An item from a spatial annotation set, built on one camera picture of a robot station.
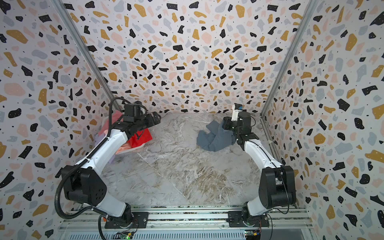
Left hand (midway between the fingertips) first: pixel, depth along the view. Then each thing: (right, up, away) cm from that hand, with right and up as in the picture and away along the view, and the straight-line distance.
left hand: (156, 116), depth 84 cm
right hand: (+37, +1, 0) cm, 37 cm away
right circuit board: (+51, -57, -13) cm, 77 cm away
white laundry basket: (-16, -20, +3) cm, 26 cm away
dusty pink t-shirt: (-34, +2, +19) cm, 39 cm away
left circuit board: (-10, -57, -14) cm, 60 cm away
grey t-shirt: (+35, -14, +12) cm, 40 cm away
